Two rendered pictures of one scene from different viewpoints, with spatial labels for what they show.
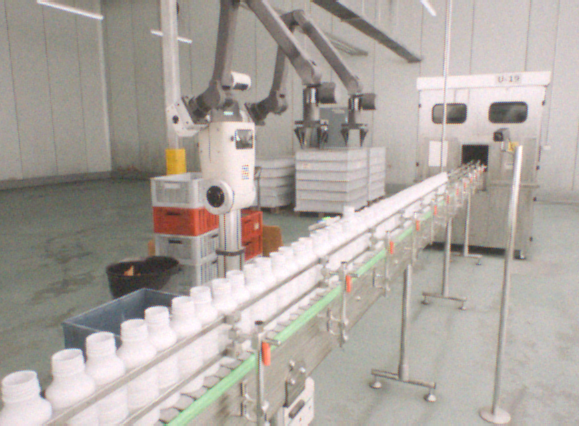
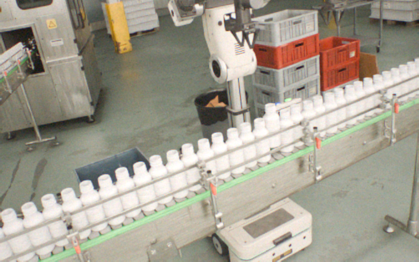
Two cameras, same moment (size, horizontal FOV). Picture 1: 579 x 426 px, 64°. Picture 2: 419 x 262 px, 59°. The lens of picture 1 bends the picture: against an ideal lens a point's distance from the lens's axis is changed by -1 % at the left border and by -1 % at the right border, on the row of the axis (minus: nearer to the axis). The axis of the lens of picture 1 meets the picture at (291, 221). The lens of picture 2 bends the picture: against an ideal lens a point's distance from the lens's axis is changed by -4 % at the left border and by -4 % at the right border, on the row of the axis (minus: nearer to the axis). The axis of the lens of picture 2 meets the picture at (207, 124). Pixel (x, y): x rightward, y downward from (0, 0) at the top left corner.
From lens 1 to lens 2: 0.95 m
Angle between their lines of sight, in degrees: 39
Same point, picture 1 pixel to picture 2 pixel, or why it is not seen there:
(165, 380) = (15, 249)
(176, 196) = (263, 35)
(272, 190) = (409, 4)
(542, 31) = not seen: outside the picture
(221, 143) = (212, 27)
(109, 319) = (108, 167)
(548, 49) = not seen: outside the picture
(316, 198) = not seen: outside the picture
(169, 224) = (260, 58)
